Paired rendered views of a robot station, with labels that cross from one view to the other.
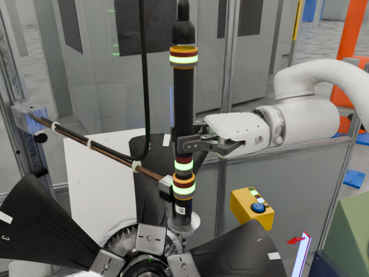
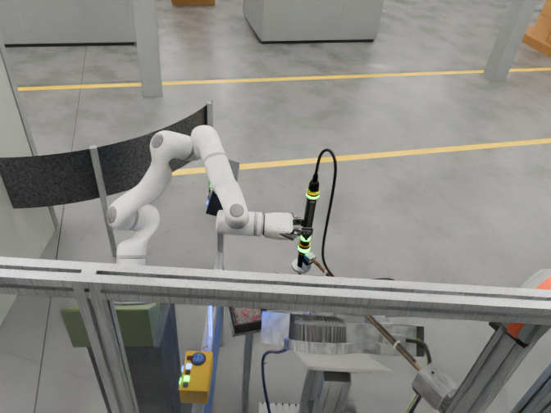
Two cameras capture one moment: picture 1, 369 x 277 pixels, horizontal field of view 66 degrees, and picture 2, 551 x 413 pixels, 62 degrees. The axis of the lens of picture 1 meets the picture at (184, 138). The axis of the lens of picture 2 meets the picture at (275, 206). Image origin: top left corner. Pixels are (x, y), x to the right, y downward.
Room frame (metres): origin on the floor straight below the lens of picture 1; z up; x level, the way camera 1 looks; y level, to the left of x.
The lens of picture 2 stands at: (1.65, 0.19, 2.59)
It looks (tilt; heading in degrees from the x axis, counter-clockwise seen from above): 39 degrees down; 194
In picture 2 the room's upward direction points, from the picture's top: 6 degrees clockwise
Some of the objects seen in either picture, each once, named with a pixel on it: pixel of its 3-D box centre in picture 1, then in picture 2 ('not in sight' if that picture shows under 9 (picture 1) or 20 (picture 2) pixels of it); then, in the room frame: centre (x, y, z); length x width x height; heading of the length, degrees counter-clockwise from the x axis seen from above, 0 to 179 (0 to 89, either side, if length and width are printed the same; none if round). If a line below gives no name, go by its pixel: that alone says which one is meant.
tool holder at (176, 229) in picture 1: (179, 205); (303, 259); (0.46, 0.01, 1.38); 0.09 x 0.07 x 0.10; 52
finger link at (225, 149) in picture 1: (228, 142); not in sight; (0.44, -0.08, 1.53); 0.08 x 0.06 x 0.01; 167
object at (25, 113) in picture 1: (29, 116); not in sight; (0.84, 0.50, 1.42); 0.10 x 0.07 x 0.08; 52
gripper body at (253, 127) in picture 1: (237, 131); (276, 224); (0.49, -0.10, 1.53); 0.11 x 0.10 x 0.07; 108
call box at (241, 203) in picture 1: (250, 210); not in sight; (0.84, -0.26, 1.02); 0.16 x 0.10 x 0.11; 17
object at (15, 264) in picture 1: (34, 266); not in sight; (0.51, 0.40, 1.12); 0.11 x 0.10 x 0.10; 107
